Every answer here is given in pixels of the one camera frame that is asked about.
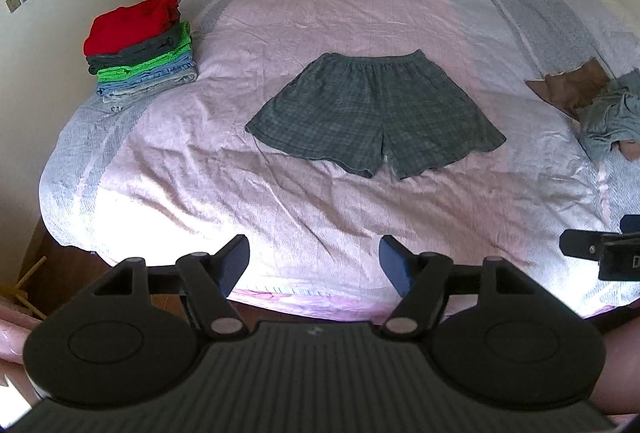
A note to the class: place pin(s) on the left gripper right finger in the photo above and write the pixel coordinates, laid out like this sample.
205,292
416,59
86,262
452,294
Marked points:
420,281

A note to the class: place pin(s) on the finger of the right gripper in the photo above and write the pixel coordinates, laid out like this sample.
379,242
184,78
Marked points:
630,224

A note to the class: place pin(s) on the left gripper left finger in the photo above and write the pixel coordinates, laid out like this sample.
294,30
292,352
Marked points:
207,281

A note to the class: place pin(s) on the dark green plaid shorts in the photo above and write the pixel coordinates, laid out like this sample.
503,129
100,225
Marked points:
363,112

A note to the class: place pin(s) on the grey-blue crumpled garment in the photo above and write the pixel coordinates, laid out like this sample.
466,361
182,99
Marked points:
612,116

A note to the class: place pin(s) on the pink and grey bedspread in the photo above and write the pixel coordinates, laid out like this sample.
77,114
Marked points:
176,172

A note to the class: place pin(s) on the brown cloth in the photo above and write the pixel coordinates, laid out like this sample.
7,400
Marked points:
576,89

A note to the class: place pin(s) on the blue folded garments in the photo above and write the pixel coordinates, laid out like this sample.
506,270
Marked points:
119,94

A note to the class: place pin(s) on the green folded garment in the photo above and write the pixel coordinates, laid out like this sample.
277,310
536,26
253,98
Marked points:
127,71

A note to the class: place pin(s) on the dark grey folded garment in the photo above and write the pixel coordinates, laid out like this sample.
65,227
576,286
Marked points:
138,53

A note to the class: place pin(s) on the red folded garment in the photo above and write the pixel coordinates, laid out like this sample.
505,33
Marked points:
130,25

